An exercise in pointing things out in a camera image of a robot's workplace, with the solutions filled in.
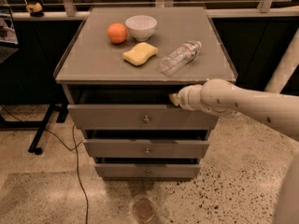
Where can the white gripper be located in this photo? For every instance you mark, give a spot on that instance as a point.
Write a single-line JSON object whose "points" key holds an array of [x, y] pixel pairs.
{"points": [[184, 99]]}

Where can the grey top drawer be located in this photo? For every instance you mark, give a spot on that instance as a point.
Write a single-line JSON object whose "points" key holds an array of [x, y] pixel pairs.
{"points": [[139, 117]]}

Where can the grey drawer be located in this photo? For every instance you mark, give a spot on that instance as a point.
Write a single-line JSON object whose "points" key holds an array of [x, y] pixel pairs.
{"points": [[122, 170], [117, 148], [139, 117]]}

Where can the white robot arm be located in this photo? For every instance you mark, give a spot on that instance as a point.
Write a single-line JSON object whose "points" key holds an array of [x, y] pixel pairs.
{"points": [[221, 98]]}

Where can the grey drawer cabinet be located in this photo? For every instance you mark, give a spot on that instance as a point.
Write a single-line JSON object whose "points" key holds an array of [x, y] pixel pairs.
{"points": [[94, 72]]}

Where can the grey middle drawer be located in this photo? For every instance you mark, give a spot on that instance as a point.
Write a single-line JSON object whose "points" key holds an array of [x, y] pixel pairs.
{"points": [[117, 148]]}

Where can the grey bottom drawer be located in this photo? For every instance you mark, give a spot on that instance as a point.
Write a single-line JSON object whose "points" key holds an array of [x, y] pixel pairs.
{"points": [[122, 170]]}

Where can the clear plastic water bottle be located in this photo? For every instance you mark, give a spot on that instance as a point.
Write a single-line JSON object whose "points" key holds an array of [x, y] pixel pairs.
{"points": [[179, 57]]}

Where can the yellow sponge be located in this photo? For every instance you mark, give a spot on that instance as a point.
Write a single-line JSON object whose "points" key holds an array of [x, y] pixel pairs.
{"points": [[139, 54]]}

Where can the white bowl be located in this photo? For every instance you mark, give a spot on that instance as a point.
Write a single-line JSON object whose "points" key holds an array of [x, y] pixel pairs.
{"points": [[141, 27]]}

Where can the orange fruit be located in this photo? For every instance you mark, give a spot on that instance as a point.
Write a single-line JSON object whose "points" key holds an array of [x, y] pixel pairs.
{"points": [[116, 33]]}

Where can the round floor drain cover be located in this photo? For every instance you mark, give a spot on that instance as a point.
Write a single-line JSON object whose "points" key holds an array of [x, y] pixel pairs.
{"points": [[143, 211]]}

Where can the small yellow object on ledge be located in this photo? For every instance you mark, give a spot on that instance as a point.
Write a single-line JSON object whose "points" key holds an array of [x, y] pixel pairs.
{"points": [[35, 10]]}

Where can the black desk leg frame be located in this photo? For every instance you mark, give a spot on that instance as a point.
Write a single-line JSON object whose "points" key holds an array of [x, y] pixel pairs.
{"points": [[38, 125]]}

